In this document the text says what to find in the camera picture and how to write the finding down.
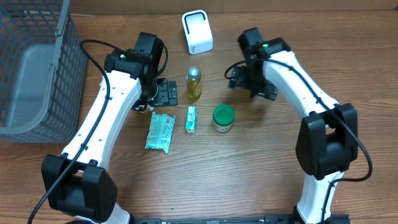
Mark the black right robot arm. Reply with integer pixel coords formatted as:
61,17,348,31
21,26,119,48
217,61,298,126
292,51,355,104
228,27,358,223

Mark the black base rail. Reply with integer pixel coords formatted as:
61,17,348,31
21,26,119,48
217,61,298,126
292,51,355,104
130,213,352,224

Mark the cream brown bread bag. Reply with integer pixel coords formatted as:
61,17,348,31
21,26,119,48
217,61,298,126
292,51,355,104
134,104,154,113

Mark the white barcode scanner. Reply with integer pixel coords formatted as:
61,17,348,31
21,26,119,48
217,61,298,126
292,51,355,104
182,9,213,55

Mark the green-capped white bottle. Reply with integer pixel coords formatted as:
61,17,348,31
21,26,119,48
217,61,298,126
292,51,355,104
212,105,235,133

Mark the dark grey plastic basket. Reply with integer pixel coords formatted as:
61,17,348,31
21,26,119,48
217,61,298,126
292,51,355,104
1,0,87,143

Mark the yellow Vim dish soap bottle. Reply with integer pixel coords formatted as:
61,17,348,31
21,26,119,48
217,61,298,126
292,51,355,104
186,66,202,102

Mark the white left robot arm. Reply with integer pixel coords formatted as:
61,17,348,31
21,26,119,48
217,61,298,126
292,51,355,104
28,32,178,223

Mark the small teal white box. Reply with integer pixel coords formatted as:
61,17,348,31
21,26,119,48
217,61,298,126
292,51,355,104
185,106,197,134

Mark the light teal snack packet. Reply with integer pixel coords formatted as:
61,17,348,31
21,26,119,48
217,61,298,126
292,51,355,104
145,111,175,154

